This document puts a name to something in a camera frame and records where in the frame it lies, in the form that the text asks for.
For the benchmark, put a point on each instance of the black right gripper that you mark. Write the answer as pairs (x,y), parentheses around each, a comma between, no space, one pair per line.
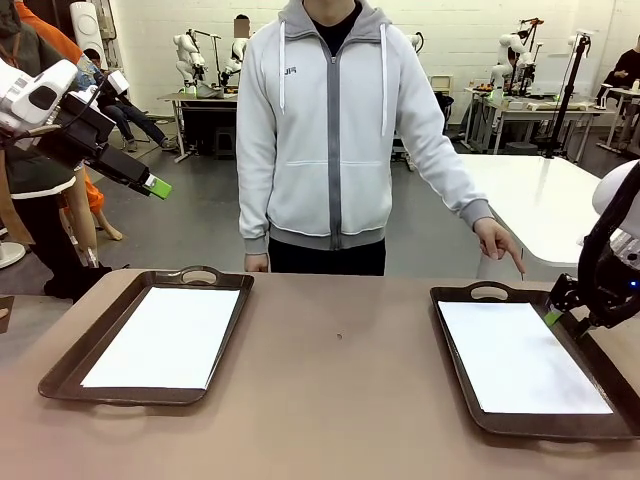
(617,295)

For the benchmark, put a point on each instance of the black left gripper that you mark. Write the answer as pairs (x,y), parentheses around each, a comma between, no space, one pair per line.
(85,135)

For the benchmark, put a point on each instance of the white A4 paper sheet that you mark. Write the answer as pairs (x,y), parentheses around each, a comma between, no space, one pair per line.
(520,355)
(165,340)

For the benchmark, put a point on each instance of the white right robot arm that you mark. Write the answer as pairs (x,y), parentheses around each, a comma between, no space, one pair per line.
(606,192)

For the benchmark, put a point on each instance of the person's right forearm grey sleeve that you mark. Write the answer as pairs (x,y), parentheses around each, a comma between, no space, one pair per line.
(252,215)

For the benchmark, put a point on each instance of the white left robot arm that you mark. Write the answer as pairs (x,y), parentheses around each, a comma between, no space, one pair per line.
(15,90)

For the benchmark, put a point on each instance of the person's left forearm grey sleeve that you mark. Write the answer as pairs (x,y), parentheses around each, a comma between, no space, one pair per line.
(460,190)

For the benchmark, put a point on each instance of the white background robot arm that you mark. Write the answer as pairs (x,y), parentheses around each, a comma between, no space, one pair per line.
(235,55)
(502,50)
(186,50)

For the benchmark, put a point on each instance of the person's left hand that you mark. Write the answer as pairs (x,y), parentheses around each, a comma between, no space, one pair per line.
(492,237)

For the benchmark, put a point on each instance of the person's right hand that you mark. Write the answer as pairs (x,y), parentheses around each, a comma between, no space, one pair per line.
(257,262)

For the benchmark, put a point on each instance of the person in black jacket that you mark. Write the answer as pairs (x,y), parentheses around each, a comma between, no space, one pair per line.
(135,125)

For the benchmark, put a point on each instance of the black step stool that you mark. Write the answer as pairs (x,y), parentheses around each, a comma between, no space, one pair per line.
(225,142)

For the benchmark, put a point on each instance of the grey background robot table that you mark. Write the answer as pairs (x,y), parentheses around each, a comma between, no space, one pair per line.
(205,100)

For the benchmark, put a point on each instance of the white rounded table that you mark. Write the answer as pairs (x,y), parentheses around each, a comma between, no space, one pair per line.
(540,200)

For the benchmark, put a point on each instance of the brown plastic tray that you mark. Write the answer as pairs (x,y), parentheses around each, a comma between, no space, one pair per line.
(106,330)
(540,426)

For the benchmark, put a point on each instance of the white round stand base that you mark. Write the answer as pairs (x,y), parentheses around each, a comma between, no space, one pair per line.
(10,255)

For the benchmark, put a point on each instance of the person in grey hoodie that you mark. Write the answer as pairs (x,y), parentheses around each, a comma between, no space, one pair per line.
(310,125)

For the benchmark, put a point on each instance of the grey round floor base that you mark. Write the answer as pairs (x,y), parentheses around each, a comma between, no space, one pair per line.
(521,148)

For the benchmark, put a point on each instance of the white standing air conditioner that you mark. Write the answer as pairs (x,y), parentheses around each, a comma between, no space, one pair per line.
(87,25)

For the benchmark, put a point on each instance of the black-haired person behind robots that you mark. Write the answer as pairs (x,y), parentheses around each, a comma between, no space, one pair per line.
(241,27)

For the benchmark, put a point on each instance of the bystander in green jacket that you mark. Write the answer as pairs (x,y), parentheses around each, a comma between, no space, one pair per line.
(30,50)

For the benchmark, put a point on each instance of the long grey background workbench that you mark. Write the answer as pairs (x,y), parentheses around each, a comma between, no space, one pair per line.
(545,111)

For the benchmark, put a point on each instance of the black tripod stand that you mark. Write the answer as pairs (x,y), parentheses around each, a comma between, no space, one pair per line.
(565,100)

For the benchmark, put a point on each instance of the white desk lamp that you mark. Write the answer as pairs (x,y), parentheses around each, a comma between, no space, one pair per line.
(602,97)

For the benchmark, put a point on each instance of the white background desk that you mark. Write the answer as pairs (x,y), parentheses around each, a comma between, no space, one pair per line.
(627,92)

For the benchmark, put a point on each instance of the seated person in black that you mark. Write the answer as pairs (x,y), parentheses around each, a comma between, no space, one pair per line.
(627,67)

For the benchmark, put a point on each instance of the white framed chair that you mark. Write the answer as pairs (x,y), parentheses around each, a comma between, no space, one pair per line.
(442,82)

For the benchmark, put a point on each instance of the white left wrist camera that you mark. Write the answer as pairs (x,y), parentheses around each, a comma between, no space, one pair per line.
(119,82)

